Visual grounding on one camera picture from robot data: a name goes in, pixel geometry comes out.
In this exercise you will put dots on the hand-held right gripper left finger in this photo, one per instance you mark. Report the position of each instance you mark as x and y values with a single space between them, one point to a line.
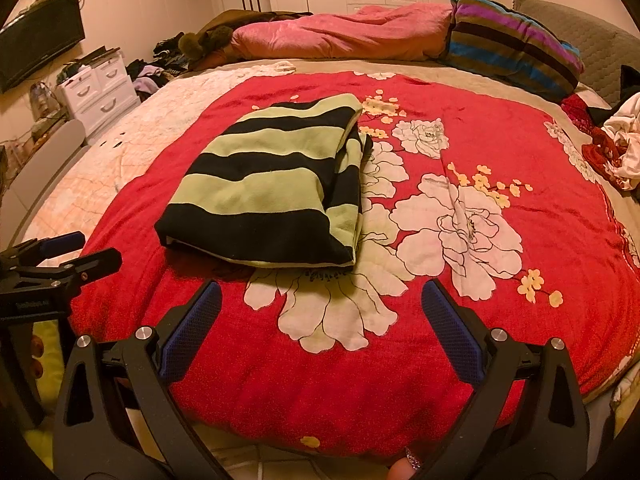
195 320

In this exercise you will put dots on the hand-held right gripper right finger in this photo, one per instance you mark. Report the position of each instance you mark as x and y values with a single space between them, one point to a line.
450 330

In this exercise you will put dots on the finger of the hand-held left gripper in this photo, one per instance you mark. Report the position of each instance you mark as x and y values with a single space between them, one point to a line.
60 243
97 262

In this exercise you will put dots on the green black striped frog sweater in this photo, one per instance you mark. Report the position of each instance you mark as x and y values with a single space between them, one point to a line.
260 175

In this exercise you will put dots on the pile of dark clothes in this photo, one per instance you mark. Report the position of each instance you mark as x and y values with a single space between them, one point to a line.
150 72

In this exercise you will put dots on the white and red clothes pile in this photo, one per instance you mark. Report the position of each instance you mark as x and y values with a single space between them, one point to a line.
625 125

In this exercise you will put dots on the person's left hand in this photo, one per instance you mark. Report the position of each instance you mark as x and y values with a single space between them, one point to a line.
39 360

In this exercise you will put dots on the person's right hand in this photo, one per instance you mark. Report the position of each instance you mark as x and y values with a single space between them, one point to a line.
402 472

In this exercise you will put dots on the yellow green garment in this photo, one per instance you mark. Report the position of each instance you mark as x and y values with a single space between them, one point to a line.
52 390

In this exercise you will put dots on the cluttered side shelf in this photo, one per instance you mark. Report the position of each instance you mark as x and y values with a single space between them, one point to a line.
42 105

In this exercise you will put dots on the white drawer chest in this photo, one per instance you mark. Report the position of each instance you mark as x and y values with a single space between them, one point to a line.
100 90

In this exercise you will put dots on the pink checked quilt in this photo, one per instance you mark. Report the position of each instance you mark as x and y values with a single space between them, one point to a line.
150 110

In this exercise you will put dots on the black flat television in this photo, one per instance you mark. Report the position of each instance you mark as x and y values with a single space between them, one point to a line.
40 45

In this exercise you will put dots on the red floral blanket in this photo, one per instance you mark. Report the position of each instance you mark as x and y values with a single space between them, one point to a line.
500 125

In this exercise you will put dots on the multicolour striped pillow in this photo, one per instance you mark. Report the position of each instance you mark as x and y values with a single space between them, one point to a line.
510 45

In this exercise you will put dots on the black garment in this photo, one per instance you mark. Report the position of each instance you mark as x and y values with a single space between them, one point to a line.
631 82

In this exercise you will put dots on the pink duvet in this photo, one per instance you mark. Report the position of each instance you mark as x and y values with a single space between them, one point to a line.
350 35

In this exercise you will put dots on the grey quilted pillow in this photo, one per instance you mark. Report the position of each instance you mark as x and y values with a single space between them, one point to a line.
590 45

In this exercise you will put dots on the grey padded bed frame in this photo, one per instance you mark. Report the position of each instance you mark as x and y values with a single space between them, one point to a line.
55 150

